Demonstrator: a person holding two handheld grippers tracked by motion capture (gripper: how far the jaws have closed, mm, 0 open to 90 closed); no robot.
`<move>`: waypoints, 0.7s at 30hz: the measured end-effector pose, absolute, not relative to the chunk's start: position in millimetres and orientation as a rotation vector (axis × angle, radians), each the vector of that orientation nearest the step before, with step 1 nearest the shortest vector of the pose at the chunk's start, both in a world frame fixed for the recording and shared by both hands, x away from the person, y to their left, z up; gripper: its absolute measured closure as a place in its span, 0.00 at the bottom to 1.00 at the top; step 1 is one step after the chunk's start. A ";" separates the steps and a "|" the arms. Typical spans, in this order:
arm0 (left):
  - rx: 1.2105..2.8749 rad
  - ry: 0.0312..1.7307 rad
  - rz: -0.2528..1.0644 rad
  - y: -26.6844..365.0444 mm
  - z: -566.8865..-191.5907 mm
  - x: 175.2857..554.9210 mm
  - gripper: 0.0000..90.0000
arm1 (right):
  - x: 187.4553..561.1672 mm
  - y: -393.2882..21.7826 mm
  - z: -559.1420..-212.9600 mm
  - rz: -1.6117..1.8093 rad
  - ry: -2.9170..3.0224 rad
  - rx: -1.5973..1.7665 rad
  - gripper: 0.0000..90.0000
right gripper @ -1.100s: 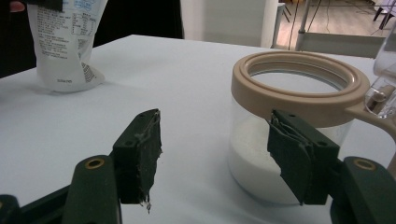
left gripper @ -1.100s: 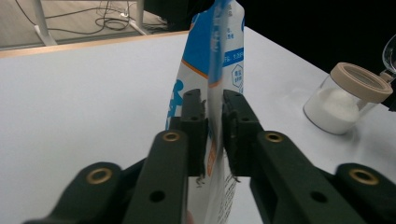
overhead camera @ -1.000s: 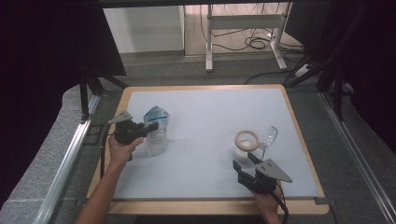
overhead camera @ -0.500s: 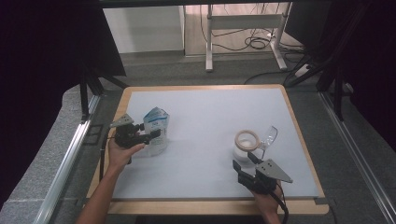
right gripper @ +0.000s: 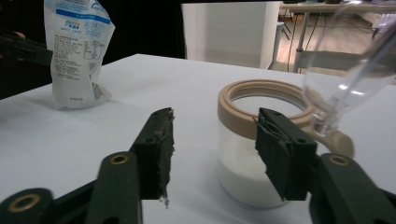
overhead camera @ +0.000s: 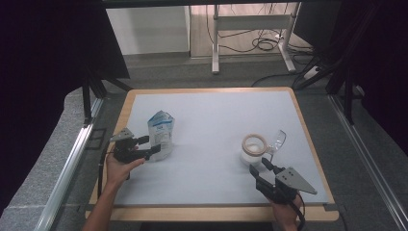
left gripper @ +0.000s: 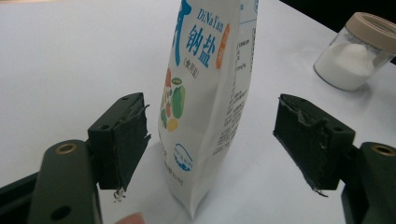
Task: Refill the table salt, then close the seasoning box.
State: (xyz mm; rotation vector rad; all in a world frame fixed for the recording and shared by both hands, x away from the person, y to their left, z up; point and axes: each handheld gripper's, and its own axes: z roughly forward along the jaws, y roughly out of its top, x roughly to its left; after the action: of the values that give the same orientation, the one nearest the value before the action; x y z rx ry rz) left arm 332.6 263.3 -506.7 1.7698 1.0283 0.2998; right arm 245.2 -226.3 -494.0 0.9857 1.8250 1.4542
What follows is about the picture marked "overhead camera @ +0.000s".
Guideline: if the right hand-held gripper black cable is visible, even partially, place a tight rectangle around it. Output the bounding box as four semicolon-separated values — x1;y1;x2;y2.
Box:
288;192;306;231

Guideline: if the white and blue pouch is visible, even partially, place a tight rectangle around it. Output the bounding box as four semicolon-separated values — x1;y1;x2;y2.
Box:
146;110;176;163

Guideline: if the left hand-held gripper black cable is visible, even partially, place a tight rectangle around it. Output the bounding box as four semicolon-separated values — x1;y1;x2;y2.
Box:
96;141;113;198

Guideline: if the black floor bracket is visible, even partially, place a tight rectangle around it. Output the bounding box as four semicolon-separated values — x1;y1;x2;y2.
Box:
86;128;107;151

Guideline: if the black floor cable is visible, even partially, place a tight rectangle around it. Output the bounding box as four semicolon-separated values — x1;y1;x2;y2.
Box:
250;72;297;89

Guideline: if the person's left hand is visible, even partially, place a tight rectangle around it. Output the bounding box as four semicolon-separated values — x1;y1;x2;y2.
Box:
105;153;146;191

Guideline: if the aluminium rail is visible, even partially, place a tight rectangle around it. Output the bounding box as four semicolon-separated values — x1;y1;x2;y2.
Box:
33;97;104;231
328;94;408;230

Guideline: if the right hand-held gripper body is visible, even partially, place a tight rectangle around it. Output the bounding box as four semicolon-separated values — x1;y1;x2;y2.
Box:
255;167;319;205

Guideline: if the white power strip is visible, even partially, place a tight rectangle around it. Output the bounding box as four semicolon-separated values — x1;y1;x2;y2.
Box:
302;65;321;80

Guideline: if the white panel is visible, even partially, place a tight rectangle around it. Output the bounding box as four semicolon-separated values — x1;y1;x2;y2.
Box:
105;5;191;56

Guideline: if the black curtain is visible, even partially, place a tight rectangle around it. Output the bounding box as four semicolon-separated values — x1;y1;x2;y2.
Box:
0;0;131;213
293;0;408;158

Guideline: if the hand-held gripper black cable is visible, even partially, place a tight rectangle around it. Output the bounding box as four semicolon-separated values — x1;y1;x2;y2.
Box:
288;192;306;231
96;141;113;198

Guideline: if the white desk frame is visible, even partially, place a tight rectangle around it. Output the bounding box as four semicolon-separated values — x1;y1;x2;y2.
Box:
211;2;301;75

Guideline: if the person's right hand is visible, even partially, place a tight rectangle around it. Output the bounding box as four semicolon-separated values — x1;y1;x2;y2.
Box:
268;195;304;231

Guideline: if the white table mat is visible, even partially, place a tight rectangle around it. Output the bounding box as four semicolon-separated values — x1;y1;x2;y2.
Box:
100;90;331;206

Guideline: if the tangle of black floor cables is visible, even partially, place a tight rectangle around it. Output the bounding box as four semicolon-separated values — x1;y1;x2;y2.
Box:
205;3;314;56

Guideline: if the black metal stand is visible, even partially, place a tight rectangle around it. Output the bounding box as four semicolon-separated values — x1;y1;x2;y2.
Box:
292;3;365;126
81;68;133;126

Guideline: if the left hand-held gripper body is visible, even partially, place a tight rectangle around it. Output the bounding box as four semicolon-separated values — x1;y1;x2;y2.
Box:
109;127;150;164

